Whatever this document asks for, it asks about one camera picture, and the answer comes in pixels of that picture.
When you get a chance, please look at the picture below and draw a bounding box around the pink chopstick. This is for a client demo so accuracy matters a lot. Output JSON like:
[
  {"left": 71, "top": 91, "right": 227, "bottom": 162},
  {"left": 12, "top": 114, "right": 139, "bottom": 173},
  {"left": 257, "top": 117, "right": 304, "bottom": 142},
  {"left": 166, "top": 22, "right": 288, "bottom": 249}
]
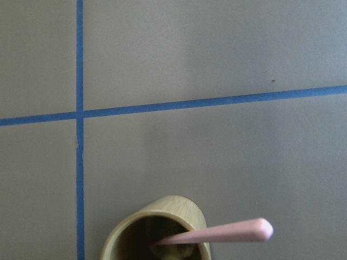
[{"left": 153, "top": 218, "right": 273, "bottom": 245}]

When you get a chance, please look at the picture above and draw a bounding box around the bamboo wooden cup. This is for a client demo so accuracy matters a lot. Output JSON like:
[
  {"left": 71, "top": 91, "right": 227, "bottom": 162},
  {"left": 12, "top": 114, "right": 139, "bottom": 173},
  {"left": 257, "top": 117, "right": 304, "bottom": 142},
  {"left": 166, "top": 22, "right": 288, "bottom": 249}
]
[{"left": 100, "top": 196, "right": 211, "bottom": 259}]

